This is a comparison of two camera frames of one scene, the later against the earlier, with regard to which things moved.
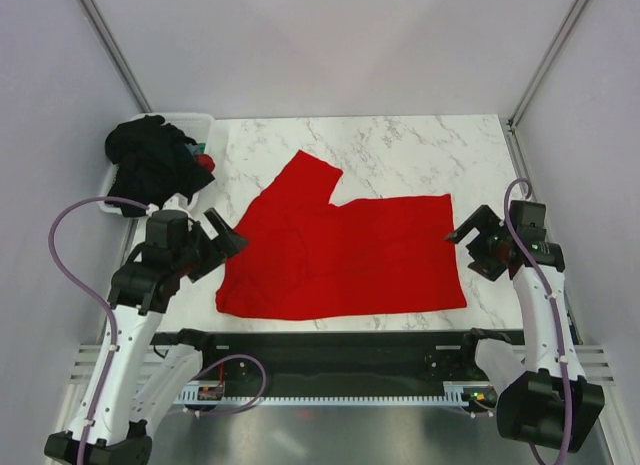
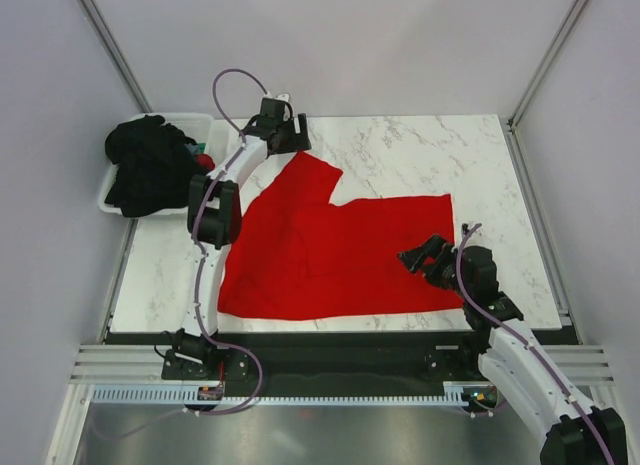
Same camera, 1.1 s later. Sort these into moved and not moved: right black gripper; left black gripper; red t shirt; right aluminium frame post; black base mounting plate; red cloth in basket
Moved: left black gripper; right black gripper
Not moved: black base mounting plate; right aluminium frame post; red cloth in basket; red t shirt
